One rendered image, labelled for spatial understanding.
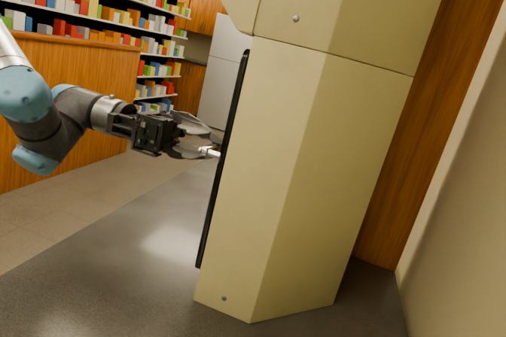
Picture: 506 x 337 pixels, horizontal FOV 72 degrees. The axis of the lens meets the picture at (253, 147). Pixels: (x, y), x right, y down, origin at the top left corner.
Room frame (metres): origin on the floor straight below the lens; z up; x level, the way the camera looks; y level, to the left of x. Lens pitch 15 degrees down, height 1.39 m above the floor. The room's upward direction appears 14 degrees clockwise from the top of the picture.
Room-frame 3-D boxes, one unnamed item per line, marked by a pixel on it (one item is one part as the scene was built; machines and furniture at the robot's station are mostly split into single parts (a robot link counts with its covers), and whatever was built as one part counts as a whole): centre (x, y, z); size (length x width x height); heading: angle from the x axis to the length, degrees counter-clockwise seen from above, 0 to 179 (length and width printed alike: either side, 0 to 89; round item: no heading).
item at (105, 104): (0.68, 0.29, 1.20); 0.08 x 0.05 x 0.08; 168
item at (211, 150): (0.63, 0.06, 1.20); 0.10 x 0.05 x 0.03; 167
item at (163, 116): (0.65, 0.21, 1.20); 0.12 x 0.09 x 0.08; 78
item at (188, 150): (0.63, 0.11, 1.18); 0.09 x 0.06 x 0.03; 78
